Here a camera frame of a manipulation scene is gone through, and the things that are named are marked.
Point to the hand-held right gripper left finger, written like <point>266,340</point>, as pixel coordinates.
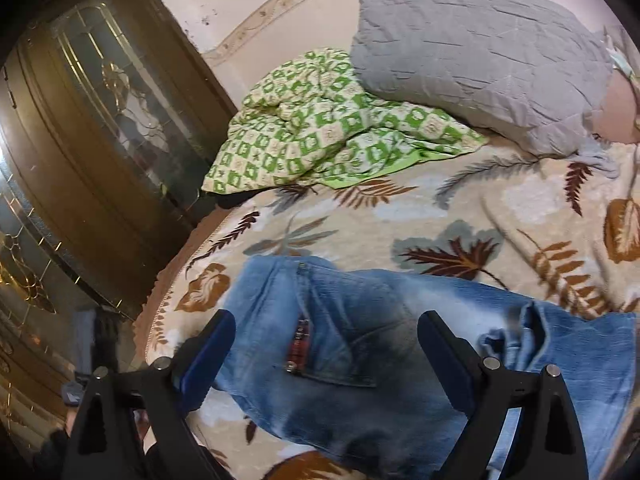
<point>210,355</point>

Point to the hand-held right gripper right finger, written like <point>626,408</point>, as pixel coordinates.
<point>445,355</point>

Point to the blue denim pants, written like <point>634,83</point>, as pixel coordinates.
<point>350,320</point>

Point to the brown bed skirt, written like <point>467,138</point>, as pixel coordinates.
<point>150,320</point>

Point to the leaf print blanket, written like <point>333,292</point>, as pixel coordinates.
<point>450,210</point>

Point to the wooden glass cabinet door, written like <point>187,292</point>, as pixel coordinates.
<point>30,270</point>

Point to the green checkered quilt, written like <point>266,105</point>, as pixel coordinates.
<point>310,125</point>

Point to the wooden door with glass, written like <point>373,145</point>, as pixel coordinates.
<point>115,110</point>

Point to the pink pillow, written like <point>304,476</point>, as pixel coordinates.
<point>612,110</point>

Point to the grey quilted pillow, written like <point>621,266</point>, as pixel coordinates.
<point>475,50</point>

